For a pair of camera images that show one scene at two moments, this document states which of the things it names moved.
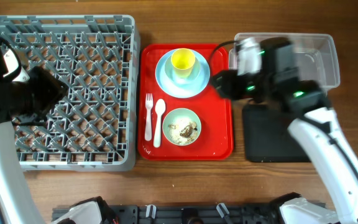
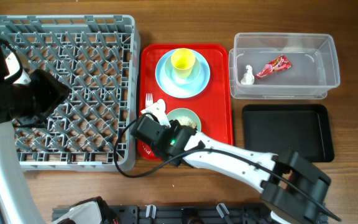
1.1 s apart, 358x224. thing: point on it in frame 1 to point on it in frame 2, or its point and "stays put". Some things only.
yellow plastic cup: [183, 60] stays put
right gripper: [231, 84] to [174, 125]
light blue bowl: [171, 76] stays put
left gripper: [54, 93] stays put
